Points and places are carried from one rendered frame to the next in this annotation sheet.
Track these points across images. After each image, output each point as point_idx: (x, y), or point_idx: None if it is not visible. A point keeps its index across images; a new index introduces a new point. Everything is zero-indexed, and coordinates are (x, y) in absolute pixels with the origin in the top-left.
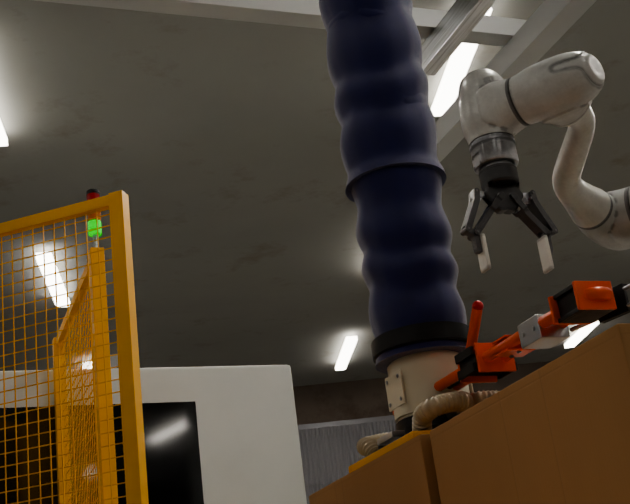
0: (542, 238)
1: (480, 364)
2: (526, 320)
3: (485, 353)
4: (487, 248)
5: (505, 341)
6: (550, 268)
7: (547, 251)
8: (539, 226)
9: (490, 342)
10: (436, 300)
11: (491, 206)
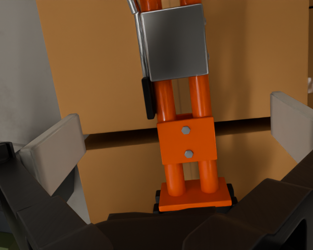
0: (39, 159)
1: (223, 181)
2: (205, 40)
3: (217, 179)
4: (293, 104)
5: (211, 115)
6: (79, 117)
7: (59, 129)
8: (22, 170)
9: (199, 204)
10: None
11: (308, 188)
